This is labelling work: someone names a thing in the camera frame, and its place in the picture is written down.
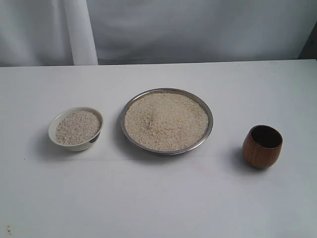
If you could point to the rice in steel tray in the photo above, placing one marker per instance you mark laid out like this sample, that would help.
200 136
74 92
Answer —
166 121

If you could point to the rice in white bowl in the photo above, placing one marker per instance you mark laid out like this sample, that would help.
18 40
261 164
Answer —
77 127

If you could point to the round steel tray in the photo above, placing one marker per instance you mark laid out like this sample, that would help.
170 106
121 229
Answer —
173 91

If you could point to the white ceramic bowl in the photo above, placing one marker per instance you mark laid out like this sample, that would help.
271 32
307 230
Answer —
78 147

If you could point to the white backdrop curtain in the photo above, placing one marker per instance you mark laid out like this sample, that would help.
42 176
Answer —
92 32

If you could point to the brown wooden cup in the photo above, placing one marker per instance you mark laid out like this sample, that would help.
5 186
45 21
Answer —
262 146

